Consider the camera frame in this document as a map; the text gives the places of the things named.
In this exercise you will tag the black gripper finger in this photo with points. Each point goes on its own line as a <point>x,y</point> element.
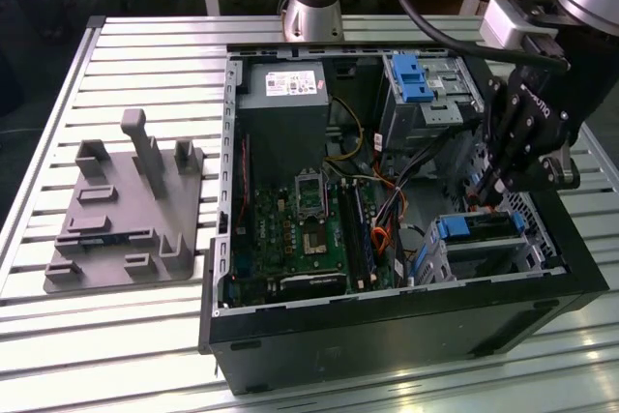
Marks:
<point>551,173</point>
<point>512,137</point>

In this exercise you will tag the hard disk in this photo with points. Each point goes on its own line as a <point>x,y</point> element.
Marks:
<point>452,228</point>

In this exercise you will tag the metal disk bay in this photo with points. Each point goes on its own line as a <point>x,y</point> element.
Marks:
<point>483,258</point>

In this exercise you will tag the metal optical drive bay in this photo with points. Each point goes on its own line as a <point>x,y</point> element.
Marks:
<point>411,127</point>

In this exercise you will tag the blue drive bay latch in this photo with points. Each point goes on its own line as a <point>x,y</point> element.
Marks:
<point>411,74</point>

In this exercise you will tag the grey round plastic part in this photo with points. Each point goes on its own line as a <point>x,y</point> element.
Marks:
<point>411,244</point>

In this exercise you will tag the CPU socket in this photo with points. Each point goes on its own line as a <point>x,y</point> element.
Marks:
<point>314,243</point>

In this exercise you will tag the grey power supply unit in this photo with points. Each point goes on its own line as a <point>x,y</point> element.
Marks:
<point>285,132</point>

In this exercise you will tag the black PC case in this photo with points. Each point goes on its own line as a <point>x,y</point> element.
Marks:
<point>387,345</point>

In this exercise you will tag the black graphics card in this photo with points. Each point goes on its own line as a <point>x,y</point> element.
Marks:
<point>314,283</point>

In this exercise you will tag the green motherboard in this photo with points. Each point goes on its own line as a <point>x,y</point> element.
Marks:
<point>271,234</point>

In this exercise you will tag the grey parts rack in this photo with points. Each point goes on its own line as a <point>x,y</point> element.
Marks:
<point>130,200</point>

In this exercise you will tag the RAM stick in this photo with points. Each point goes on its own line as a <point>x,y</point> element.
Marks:
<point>104,240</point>

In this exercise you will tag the black table corner cap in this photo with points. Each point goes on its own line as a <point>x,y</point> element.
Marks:
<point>96,22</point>

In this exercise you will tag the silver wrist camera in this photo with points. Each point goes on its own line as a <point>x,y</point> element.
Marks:
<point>503,26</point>

